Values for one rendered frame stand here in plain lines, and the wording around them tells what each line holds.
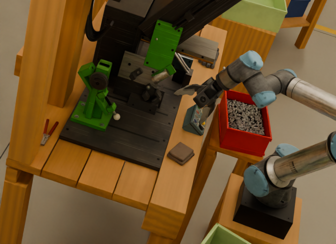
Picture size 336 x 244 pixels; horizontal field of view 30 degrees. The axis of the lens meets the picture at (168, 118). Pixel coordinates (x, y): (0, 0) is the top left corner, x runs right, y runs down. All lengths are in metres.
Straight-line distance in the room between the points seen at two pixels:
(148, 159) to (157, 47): 0.50
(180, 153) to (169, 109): 0.32
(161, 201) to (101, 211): 1.18
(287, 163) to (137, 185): 0.60
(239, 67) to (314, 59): 3.49
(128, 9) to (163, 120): 0.50
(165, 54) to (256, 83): 0.64
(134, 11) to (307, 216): 1.87
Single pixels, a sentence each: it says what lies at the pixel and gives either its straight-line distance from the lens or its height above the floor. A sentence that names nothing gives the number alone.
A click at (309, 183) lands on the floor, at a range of 4.24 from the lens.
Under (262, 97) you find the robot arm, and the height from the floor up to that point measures 1.40.
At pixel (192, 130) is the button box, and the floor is 0.92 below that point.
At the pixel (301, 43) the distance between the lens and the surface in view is 5.69.
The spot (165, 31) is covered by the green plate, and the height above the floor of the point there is 1.24.
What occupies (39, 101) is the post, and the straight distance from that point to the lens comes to 2.20.
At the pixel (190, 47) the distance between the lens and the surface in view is 2.83.
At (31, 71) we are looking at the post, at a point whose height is 1.30.
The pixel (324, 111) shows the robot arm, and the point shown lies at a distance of 2.19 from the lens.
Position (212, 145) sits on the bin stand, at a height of 0.80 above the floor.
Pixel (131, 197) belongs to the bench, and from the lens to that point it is 2.37.
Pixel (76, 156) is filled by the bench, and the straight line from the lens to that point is 2.47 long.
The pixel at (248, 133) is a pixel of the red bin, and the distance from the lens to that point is 2.81.
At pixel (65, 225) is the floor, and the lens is 3.40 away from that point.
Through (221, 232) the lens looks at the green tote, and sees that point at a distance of 2.28.
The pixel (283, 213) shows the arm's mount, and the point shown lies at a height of 0.95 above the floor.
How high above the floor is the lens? 2.53
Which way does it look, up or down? 36 degrees down
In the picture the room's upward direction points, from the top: 19 degrees clockwise
